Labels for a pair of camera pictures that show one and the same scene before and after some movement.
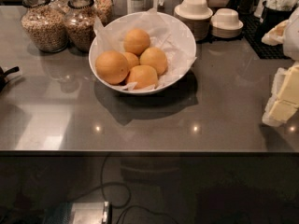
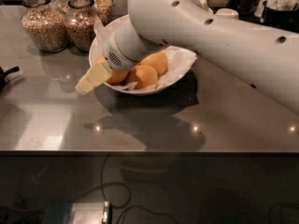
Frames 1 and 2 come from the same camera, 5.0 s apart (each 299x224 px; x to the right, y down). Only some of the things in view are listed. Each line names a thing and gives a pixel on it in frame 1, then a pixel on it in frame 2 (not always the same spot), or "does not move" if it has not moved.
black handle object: [3, 74] does not move
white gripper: [292, 37] to [114, 56]
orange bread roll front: [144, 76] does not move
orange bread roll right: [156, 58] does not move
